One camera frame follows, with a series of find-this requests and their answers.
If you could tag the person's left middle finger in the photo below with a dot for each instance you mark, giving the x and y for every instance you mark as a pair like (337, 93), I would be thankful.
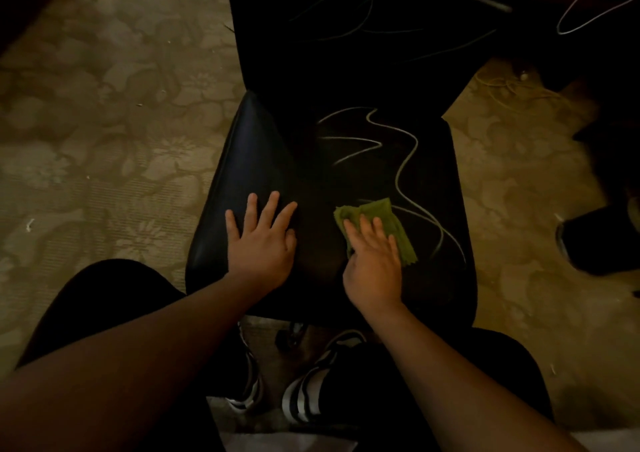
(269, 209)

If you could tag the person's right middle finger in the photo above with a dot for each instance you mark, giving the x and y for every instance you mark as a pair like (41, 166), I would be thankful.
(367, 230)

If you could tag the person's right striped sneaker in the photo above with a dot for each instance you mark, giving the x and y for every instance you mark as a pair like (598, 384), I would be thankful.
(305, 391)

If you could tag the person's right leg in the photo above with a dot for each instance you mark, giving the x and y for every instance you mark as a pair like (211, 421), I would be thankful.
(365, 391)

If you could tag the green cleaning cloth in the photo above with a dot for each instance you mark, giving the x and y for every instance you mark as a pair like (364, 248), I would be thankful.
(380, 211)

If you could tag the person's leg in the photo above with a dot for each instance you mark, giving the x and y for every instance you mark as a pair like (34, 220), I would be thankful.
(365, 391)
(100, 291)

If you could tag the person's left thumb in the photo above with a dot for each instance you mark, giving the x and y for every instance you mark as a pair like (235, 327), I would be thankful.
(291, 241)

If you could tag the person's right thumb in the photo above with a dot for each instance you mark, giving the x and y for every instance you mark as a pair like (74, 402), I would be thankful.
(348, 270)

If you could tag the person's left little finger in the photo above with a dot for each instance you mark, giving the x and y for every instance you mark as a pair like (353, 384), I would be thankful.
(232, 226)

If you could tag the person's right little finger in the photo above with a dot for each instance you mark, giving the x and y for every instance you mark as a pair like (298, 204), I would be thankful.
(394, 249)

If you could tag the person's left hand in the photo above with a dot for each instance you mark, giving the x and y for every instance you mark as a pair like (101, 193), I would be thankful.
(262, 254)

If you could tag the person's left leg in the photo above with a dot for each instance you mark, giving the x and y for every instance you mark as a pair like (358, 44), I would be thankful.
(100, 291)

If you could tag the person's left forearm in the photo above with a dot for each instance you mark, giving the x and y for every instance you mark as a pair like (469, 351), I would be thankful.
(130, 366)

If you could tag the person's right hand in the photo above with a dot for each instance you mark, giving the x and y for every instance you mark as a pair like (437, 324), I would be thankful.
(372, 276)

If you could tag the person's left striped sneaker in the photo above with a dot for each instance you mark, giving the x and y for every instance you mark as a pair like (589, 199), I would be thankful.
(250, 386)

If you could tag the person's striped sneaker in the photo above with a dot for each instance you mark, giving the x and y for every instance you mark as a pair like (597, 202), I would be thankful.
(250, 386)
(305, 391)

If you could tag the black chair with chalk scribbles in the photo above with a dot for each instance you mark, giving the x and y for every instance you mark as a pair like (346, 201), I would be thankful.
(320, 176)
(590, 41)

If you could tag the person's right forearm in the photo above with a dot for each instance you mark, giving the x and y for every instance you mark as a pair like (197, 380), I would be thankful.
(450, 381)

